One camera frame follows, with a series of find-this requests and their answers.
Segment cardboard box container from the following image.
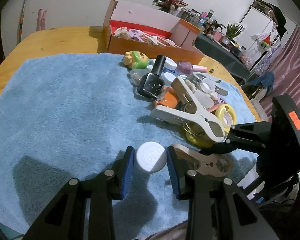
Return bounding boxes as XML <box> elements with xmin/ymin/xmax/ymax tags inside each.
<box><xmin>102</xmin><ymin>0</ymin><xmax>205</xmax><ymax>66</ymax></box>

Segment small clear plastic jar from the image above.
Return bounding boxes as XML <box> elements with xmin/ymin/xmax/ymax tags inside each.
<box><xmin>129</xmin><ymin>68</ymin><xmax>147</xmax><ymax>87</ymax></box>

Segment green potted plant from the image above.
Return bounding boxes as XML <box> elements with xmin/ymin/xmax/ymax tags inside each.
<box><xmin>226</xmin><ymin>21</ymin><xmax>246</xmax><ymax>40</ymax></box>

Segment beige plastic clip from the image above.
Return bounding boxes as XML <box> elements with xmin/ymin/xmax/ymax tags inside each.
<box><xmin>171</xmin><ymin>143</ymin><xmax>233</xmax><ymax>178</ymax></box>

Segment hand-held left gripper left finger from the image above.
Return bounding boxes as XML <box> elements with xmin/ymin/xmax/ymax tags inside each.
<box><xmin>22</xmin><ymin>146</ymin><xmax>136</xmax><ymax>240</ymax></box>

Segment purple bottle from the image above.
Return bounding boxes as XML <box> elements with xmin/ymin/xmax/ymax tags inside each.
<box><xmin>177</xmin><ymin>60</ymin><xmax>194</xmax><ymax>75</ymax></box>

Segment orange packet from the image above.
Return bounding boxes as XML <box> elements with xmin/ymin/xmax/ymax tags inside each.
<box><xmin>153</xmin><ymin>86</ymin><xmax>180</xmax><ymax>110</ymax></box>

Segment pink tube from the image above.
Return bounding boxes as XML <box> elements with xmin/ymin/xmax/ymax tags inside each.
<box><xmin>192</xmin><ymin>65</ymin><xmax>208</xmax><ymax>74</ymax></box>

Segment lilac plastic clip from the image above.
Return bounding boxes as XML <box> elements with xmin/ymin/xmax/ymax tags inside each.
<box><xmin>128</xmin><ymin>28</ymin><xmax>143</xmax><ymax>41</ymax></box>

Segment blue cloth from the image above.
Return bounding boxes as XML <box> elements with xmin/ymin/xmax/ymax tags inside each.
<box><xmin>246</xmin><ymin>71</ymin><xmax>275</xmax><ymax>94</ymax></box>

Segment white bottle cap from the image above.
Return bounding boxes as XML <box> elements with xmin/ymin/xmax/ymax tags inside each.
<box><xmin>201</xmin><ymin>78</ymin><xmax>217</xmax><ymax>93</ymax></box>
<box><xmin>194</xmin><ymin>89</ymin><xmax>215</xmax><ymax>108</ymax></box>
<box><xmin>163</xmin><ymin>72</ymin><xmax>176</xmax><ymax>85</ymax></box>
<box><xmin>135</xmin><ymin>141</ymin><xmax>166</xmax><ymax>174</ymax></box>

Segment broom handle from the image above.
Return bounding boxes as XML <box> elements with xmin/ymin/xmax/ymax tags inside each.
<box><xmin>16</xmin><ymin>0</ymin><xmax>33</xmax><ymax>44</ymax></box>

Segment white fridge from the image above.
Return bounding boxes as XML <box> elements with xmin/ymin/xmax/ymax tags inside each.
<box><xmin>239</xmin><ymin>5</ymin><xmax>282</xmax><ymax>55</ymax></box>

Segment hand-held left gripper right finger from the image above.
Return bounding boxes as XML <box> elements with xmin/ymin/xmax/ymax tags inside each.
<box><xmin>166</xmin><ymin>146</ymin><xmax>278</xmax><ymax>240</ymax></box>

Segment dark hanging clothes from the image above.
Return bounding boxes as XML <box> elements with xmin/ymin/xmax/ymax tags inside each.
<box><xmin>272</xmin><ymin>5</ymin><xmax>288</xmax><ymax>37</ymax></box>

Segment pink curtain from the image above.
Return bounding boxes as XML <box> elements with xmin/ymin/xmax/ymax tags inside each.
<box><xmin>260</xmin><ymin>26</ymin><xmax>300</xmax><ymax>113</ymax></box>

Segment woven basket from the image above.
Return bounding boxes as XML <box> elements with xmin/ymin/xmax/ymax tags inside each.
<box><xmin>251</xmin><ymin>0</ymin><xmax>275</xmax><ymax>13</ymax></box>

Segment side table with clutter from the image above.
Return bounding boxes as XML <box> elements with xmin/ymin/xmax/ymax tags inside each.
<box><xmin>155</xmin><ymin>0</ymin><xmax>248</xmax><ymax>58</ymax></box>

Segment black nail polish bottle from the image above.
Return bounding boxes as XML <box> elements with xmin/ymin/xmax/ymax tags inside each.
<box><xmin>137</xmin><ymin>54</ymin><xmax>167</xmax><ymax>100</ymax></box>

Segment white jar with blue label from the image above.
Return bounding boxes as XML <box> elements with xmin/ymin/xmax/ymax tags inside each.
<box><xmin>164</xmin><ymin>57</ymin><xmax>178</xmax><ymax>72</ymax></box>

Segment green and yellow toy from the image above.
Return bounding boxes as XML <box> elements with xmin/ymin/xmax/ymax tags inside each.
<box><xmin>122</xmin><ymin>51</ymin><xmax>149</xmax><ymax>70</ymax></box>

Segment side table with dark cloth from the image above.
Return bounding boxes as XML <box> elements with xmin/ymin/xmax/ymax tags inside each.
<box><xmin>194</xmin><ymin>33</ymin><xmax>252</xmax><ymax>82</ymax></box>

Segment blue towel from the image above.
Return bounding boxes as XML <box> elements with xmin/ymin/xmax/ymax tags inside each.
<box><xmin>0</xmin><ymin>52</ymin><xmax>262</xmax><ymax>236</ymax></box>

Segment white and grey clip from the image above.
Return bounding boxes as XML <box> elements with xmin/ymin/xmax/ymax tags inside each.
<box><xmin>190</xmin><ymin>72</ymin><xmax>230</xmax><ymax>97</ymax></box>

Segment yellow ring toy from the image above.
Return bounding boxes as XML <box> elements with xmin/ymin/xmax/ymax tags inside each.
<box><xmin>183</xmin><ymin>104</ymin><xmax>238</xmax><ymax>148</ymax></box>

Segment red and green decoration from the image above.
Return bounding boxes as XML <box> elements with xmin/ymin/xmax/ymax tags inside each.
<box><xmin>259</xmin><ymin>33</ymin><xmax>273</xmax><ymax>51</ymax></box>

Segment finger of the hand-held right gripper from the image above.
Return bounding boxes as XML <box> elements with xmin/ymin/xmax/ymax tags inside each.
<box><xmin>229</xmin><ymin>121</ymin><xmax>272</xmax><ymax>137</ymax></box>
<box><xmin>199</xmin><ymin>135</ymin><xmax>271</xmax><ymax>156</ymax></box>

